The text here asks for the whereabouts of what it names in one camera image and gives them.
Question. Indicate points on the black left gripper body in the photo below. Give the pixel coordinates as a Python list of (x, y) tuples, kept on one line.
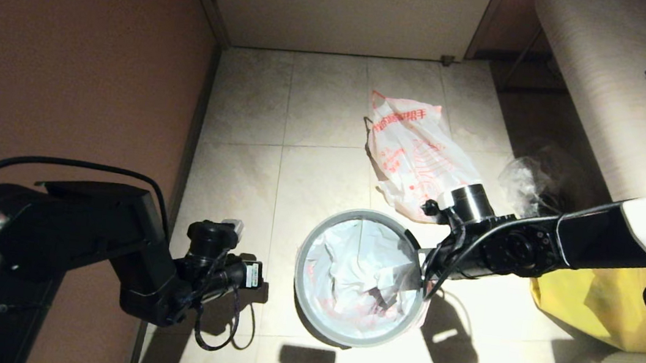
[(225, 277)]

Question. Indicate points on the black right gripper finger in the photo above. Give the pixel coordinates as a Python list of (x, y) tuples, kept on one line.
[(411, 242), (403, 278)]

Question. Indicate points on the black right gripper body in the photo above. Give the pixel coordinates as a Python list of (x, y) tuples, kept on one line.
[(462, 251)]

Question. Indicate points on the white plastic bag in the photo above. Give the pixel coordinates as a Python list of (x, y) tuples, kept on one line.
[(355, 272)]

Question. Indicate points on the white red-printed trash bag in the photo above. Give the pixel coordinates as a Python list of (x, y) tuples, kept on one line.
[(418, 156)]

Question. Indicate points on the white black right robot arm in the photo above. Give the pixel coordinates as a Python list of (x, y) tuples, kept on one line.
[(630, 238)]

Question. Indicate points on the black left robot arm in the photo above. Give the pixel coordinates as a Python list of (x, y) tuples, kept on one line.
[(44, 246)]

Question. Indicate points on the crumpled clear plastic bag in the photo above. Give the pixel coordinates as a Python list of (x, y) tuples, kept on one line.
[(523, 181)]

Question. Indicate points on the yellow fabric tote bag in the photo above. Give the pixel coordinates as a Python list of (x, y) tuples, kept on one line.
[(598, 301)]

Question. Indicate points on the small metal door stop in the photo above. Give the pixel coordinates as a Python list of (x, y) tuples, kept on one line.
[(447, 60)]

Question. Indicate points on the beige wood-grain table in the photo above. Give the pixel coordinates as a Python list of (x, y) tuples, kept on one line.
[(606, 87)]

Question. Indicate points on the white door panel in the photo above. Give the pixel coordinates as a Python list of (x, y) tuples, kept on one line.
[(344, 5)]

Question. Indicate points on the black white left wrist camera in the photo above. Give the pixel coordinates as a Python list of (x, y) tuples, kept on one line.
[(214, 239)]

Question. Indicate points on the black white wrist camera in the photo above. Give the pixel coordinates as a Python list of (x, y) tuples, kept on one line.
[(214, 239), (465, 202)]

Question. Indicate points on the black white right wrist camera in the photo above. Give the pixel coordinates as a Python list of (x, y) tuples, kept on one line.
[(465, 202)]

